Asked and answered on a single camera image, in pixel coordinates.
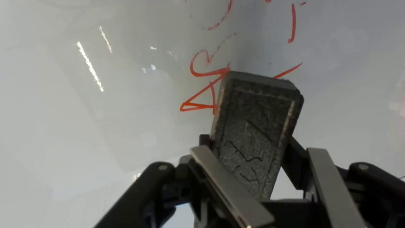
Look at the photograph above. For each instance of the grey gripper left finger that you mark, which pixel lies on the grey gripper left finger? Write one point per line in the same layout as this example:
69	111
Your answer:
228	185

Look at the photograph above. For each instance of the red marker markings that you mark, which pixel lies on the red marker markings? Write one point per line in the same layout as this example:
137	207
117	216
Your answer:
203	75

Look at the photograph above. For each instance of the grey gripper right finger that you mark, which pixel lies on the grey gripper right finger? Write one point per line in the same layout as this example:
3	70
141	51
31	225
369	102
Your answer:
334	190

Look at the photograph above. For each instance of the grey felt board duster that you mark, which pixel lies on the grey felt board duster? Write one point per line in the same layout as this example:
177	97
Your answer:
254	127

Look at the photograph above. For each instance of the white whiteboard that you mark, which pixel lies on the white whiteboard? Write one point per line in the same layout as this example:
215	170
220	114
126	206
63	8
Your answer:
84	127

